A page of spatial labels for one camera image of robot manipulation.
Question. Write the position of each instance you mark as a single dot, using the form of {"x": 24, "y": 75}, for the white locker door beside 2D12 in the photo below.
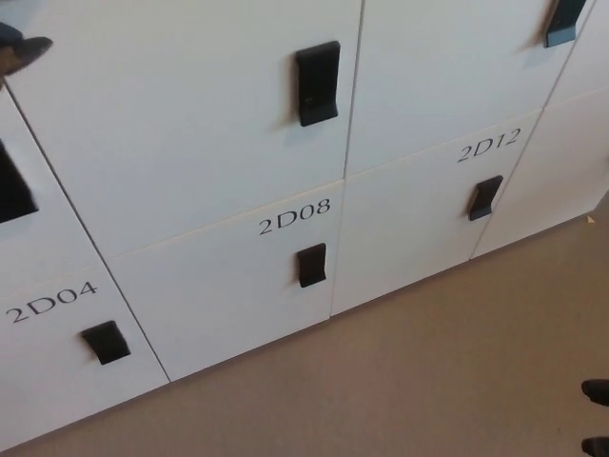
{"x": 547, "y": 190}

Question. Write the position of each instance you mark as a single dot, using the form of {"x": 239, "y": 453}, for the white locker door above 2D12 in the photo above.
{"x": 452, "y": 71}

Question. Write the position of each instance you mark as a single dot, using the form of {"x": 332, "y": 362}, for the white locker door 2D07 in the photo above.
{"x": 190, "y": 143}

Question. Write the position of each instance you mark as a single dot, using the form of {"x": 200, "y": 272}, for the white locker door 2D08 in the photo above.
{"x": 214, "y": 304}

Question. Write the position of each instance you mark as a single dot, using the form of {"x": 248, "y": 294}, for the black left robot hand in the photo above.
{"x": 19, "y": 50}

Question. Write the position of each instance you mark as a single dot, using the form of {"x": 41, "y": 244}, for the white locker door above 2D04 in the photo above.
{"x": 62, "y": 238}

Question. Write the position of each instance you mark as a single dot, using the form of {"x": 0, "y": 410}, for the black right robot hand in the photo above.
{"x": 598, "y": 391}

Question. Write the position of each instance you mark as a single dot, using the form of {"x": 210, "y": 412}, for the white locker door, unnumbered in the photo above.
{"x": 590, "y": 62}

